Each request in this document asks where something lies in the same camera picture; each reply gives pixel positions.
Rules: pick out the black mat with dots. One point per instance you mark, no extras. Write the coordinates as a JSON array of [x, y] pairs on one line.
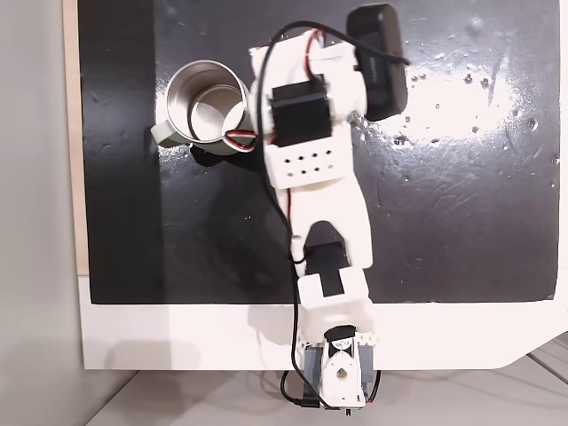
[[444, 213]]

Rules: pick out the pale grey steel-lined cup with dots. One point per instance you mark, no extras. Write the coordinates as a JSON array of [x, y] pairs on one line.
[[208, 106]]

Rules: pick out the black oval camera box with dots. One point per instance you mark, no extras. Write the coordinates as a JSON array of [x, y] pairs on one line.
[[381, 66]]

